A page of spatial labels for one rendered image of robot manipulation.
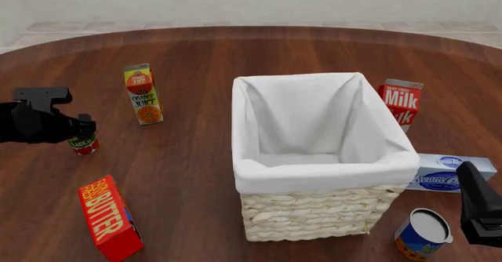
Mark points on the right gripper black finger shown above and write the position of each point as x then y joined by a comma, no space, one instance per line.
475,191

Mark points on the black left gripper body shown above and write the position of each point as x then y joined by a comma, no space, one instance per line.
85,126

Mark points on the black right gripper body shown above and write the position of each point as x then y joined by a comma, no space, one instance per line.
484,232

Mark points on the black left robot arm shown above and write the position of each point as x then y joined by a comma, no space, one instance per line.
31,123

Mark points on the tomato sauce can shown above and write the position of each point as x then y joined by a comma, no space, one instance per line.
85,147

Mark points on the blue alphabet soup can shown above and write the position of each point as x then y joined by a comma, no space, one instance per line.
421,235

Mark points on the white cloth-lined wicker basket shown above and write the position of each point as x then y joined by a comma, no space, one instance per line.
313,162

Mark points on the blue cream cheese box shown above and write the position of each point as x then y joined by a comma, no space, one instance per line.
437,173

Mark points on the flat plate on black stalk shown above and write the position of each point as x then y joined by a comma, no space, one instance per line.
41,94

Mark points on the orange juice carton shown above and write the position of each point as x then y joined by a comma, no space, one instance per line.
144,97

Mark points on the red butter box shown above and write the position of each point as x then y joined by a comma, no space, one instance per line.
108,218

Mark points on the red milk carton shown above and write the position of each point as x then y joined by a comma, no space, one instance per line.
402,103

